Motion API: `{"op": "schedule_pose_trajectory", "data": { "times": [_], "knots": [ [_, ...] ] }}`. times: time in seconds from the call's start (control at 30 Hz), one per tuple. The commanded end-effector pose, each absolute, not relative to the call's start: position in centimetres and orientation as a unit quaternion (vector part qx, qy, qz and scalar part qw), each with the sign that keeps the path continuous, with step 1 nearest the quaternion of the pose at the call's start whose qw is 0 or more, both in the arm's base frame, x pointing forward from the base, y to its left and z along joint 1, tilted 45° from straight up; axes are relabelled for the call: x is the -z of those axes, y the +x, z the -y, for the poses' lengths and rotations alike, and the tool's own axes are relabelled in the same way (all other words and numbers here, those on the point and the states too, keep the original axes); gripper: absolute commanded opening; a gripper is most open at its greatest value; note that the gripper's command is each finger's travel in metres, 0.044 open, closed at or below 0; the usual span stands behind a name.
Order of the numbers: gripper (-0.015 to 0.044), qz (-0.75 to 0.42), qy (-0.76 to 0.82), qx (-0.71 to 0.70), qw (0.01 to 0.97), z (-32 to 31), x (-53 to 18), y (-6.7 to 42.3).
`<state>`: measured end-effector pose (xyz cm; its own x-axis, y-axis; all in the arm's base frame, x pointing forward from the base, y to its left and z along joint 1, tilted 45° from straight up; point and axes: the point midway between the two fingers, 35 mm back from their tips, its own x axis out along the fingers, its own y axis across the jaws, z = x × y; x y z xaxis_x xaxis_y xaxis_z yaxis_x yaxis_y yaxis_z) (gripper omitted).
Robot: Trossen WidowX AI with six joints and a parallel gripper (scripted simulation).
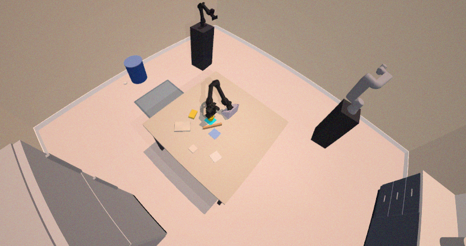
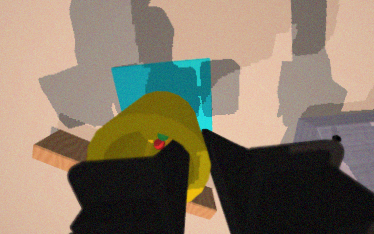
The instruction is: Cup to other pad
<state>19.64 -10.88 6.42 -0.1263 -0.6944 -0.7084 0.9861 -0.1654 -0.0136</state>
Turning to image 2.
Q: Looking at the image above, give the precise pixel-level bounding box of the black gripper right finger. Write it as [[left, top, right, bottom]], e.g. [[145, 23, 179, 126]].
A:
[[202, 129, 344, 234]]

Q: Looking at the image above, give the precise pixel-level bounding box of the brown flat bar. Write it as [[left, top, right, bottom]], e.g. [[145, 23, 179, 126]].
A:
[[32, 129, 217, 220]]

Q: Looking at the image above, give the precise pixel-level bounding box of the small red ball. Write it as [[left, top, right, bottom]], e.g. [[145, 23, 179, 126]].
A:
[[154, 139, 165, 150]]

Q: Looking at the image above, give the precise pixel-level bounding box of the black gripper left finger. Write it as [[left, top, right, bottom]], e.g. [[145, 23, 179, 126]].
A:
[[67, 139, 190, 234]]

